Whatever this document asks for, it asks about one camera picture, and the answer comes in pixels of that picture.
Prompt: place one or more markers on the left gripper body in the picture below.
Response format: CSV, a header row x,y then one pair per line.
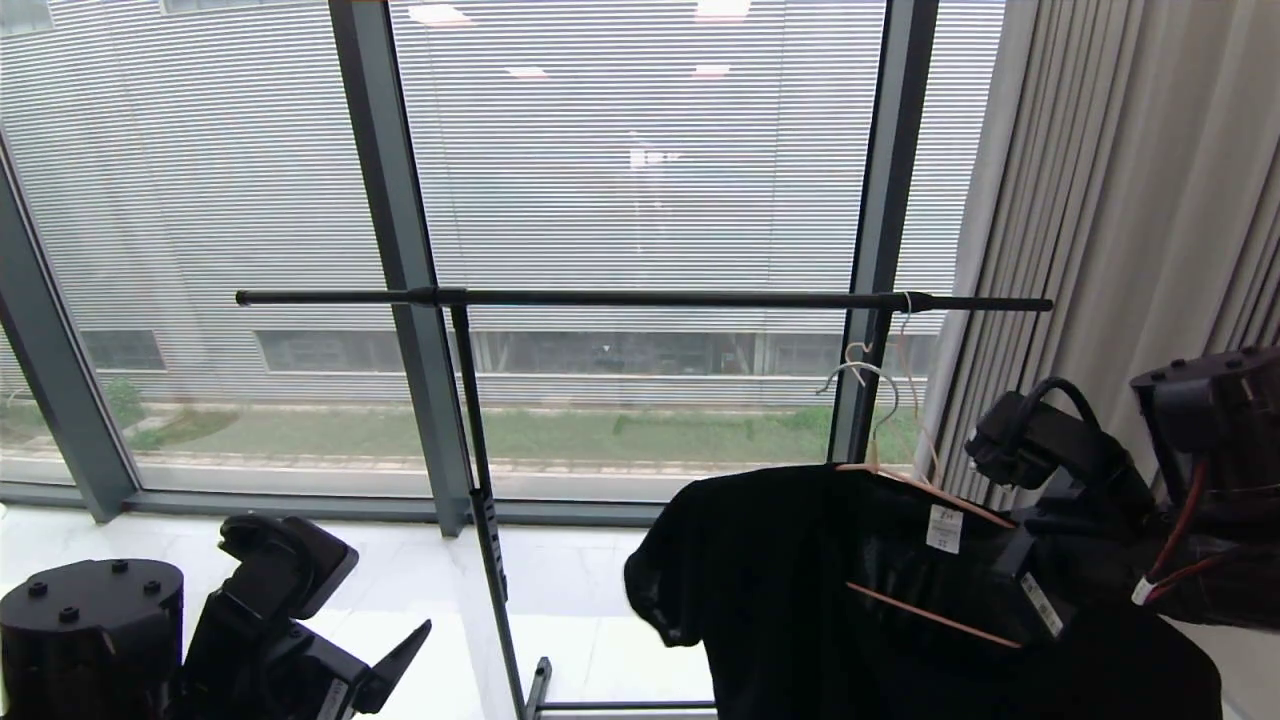
x,y
260,670

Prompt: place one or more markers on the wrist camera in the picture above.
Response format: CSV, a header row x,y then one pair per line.
x,y
290,560
1060,450

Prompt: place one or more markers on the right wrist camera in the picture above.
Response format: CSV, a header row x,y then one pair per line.
x,y
1060,450

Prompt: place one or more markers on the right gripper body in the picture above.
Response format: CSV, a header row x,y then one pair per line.
x,y
1095,580

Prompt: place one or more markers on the beige curtain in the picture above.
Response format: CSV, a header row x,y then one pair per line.
x,y
1120,200

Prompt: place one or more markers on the black clothes rack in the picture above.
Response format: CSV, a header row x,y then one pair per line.
x,y
650,298

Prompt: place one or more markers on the black short-sleeved shirt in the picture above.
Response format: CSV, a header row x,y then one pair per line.
x,y
760,580

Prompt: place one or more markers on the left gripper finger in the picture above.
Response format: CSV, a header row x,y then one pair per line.
x,y
395,670

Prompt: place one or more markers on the window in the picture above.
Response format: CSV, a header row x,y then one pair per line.
x,y
620,180

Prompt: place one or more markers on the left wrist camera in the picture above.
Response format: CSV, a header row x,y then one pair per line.
x,y
290,560

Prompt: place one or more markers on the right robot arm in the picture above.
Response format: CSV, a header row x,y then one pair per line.
x,y
1215,480

